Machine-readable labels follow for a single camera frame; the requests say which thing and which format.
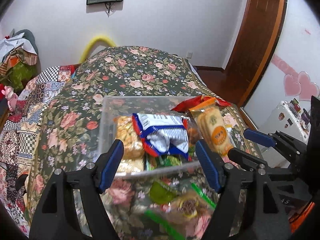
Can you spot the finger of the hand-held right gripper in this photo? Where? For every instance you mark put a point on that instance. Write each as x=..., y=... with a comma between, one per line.
x=260, y=137
x=243, y=156

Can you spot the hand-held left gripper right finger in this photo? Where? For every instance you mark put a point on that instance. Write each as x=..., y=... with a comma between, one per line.
x=207, y=165

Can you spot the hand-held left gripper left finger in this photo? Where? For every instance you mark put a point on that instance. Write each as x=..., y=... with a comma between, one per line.
x=111, y=165

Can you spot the puffed snack clear bag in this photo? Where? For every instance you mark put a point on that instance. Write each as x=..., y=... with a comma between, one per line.
x=125, y=135

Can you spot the orange fried snack clear bag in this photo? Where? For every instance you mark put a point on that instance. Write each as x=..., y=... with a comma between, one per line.
x=193, y=132

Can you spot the biscuit packet round label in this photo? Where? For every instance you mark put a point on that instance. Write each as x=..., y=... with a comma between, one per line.
x=212, y=125

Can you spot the clear plastic storage box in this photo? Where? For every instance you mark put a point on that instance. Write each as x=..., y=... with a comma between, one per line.
x=107, y=120

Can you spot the blue and white snack packet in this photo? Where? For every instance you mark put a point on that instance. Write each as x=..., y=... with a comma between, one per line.
x=162, y=132

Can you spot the red snack packet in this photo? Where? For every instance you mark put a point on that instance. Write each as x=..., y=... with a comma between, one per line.
x=190, y=103

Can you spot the small white fridge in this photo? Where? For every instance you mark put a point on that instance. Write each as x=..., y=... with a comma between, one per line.
x=282, y=120

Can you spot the clear cookie bag green strip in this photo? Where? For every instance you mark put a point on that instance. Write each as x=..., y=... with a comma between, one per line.
x=187, y=203

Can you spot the lime green snack packet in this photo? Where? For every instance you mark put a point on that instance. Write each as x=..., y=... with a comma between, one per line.
x=161, y=192

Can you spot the dark floral bedspread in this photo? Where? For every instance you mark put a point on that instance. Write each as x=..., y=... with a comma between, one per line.
x=125, y=72

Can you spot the patchwork quilt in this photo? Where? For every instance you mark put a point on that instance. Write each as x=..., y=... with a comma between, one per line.
x=20, y=130

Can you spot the white sliding door pink stickers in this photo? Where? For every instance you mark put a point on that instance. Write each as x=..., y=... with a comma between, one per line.
x=300, y=42

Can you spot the pink plush toy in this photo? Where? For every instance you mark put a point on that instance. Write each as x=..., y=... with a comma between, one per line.
x=10, y=96

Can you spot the yellow foam tube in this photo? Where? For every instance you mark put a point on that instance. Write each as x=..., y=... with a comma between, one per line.
x=96, y=42

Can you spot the green patterned fabric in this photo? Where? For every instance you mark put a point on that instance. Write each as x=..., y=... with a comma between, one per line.
x=20, y=75

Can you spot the dark grey chair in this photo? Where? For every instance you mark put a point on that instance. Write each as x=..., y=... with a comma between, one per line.
x=28, y=36

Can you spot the pile of clothes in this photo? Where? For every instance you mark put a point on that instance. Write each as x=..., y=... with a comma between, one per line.
x=12, y=47

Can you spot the wooden door frame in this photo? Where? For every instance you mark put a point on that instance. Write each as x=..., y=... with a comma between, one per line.
x=255, y=42

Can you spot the white wall outlet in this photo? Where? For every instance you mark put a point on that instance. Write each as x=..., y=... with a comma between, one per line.
x=189, y=54

